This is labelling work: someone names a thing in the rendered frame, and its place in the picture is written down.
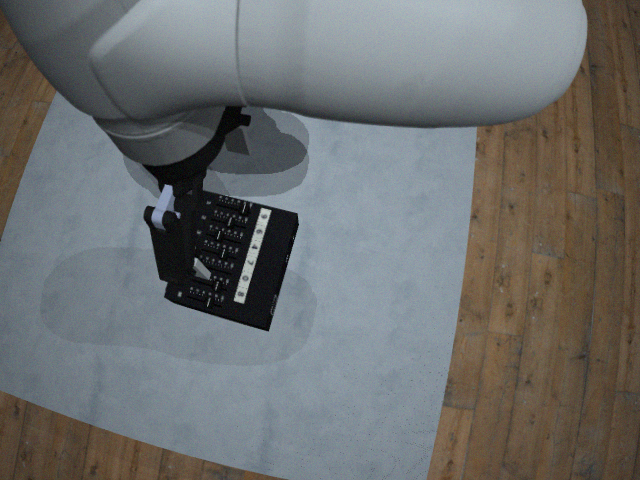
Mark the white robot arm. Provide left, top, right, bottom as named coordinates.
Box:
left=0, top=0, right=587, bottom=166

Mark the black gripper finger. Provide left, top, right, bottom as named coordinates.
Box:
left=223, top=106, right=252, bottom=156
left=143, top=167, right=211, bottom=287

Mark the black lighting desk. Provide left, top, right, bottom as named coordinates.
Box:
left=164, top=190, right=299, bottom=332

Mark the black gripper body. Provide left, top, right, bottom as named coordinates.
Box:
left=142, top=115, right=226, bottom=198

